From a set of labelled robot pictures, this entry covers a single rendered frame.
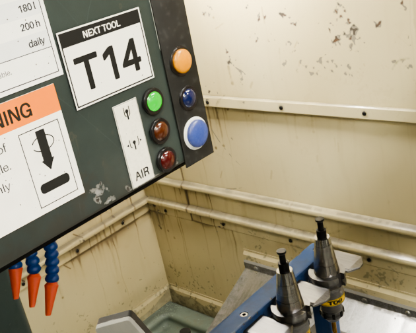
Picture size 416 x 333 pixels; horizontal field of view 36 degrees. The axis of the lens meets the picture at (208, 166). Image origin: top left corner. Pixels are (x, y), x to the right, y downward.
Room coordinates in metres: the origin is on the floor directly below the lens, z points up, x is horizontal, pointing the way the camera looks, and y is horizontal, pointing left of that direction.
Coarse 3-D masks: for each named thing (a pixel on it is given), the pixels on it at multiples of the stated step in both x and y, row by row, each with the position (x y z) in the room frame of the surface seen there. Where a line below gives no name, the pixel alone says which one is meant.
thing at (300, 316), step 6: (306, 300) 0.86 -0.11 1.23; (306, 306) 0.84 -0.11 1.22; (276, 312) 0.84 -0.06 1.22; (300, 312) 0.83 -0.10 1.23; (306, 312) 0.84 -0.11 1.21; (276, 318) 0.83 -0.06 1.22; (282, 318) 0.83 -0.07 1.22; (288, 318) 0.82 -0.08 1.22; (294, 318) 0.82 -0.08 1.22; (300, 318) 0.82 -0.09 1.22; (294, 324) 0.82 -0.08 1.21; (300, 324) 0.82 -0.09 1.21; (306, 324) 0.83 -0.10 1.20
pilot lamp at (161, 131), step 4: (156, 124) 0.61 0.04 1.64; (160, 124) 0.61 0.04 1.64; (164, 124) 0.62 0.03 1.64; (156, 128) 0.61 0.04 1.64; (160, 128) 0.61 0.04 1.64; (164, 128) 0.61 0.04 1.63; (156, 132) 0.61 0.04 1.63; (160, 132) 0.61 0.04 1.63; (164, 132) 0.61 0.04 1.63; (156, 136) 0.61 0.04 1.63; (160, 136) 0.61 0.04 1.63; (164, 136) 0.61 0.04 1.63; (160, 140) 0.61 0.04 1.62
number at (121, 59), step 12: (120, 36) 0.60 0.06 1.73; (132, 36) 0.61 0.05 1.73; (96, 48) 0.58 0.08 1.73; (108, 48) 0.59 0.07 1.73; (120, 48) 0.60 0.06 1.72; (132, 48) 0.61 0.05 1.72; (108, 60) 0.59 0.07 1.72; (120, 60) 0.60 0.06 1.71; (132, 60) 0.61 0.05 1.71; (144, 60) 0.62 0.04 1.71; (108, 72) 0.58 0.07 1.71; (120, 72) 0.59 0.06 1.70; (132, 72) 0.60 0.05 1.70; (144, 72) 0.61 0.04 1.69; (108, 84) 0.58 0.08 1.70
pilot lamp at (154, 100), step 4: (152, 92) 0.61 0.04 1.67; (156, 92) 0.62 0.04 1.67; (148, 96) 0.61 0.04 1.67; (152, 96) 0.61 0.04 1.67; (156, 96) 0.61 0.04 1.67; (160, 96) 0.62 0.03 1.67; (148, 100) 0.61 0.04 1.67; (152, 100) 0.61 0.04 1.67; (156, 100) 0.61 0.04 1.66; (160, 100) 0.62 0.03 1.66; (148, 104) 0.61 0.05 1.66; (152, 104) 0.61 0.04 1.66; (156, 104) 0.61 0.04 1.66; (160, 104) 0.62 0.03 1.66; (152, 108) 0.61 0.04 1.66; (156, 108) 0.61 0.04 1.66
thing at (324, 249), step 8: (320, 240) 0.92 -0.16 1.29; (328, 240) 0.92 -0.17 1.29; (320, 248) 0.91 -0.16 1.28; (328, 248) 0.91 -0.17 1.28; (320, 256) 0.91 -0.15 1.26; (328, 256) 0.91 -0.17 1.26; (320, 264) 0.91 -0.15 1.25; (328, 264) 0.91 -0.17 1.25; (336, 264) 0.91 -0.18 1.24; (320, 272) 0.91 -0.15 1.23; (328, 272) 0.91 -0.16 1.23; (336, 272) 0.91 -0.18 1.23
